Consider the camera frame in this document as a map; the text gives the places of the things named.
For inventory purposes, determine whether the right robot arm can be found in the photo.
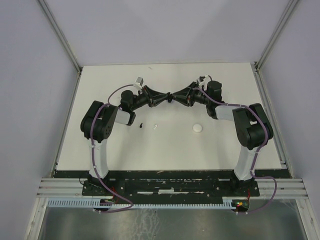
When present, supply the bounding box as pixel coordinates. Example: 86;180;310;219
168;80;274;196

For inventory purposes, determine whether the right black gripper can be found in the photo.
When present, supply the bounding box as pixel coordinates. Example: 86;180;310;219
172;81;211;107

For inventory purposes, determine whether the aluminium frame post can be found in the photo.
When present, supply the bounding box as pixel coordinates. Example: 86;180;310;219
37;0;83;76
254;0;301;72

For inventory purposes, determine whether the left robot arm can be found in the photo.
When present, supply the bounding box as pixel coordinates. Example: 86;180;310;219
80;85;170;195

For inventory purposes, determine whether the right controller board with LEDs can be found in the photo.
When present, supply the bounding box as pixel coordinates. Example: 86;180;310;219
235;200;250;212

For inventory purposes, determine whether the white slotted cable duct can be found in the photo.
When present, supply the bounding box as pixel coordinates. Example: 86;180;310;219
46;197;235;210

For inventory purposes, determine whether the black round charging case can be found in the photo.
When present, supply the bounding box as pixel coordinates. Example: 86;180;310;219
167;92;173;103

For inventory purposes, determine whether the right aluminium frame post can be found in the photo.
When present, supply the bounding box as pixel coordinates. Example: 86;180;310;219
254;0;301;72

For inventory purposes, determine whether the left aluminium frame post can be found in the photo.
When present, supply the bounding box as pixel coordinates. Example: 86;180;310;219
37;0;83;76

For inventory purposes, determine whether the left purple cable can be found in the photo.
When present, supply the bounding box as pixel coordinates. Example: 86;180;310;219
90;83;135;215

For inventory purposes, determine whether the aluminium front rail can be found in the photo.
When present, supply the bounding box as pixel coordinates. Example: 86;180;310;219
37;178;308;200

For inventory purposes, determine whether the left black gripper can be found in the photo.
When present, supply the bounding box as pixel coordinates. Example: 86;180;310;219
131;85;169;111

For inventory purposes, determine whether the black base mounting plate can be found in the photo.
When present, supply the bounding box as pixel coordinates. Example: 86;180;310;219
82;170;260;203

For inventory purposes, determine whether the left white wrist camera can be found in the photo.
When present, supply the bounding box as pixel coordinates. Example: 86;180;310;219
134;77;144;89

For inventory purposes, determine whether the white round charging case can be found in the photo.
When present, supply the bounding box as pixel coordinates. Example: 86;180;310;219
192;123;203;133

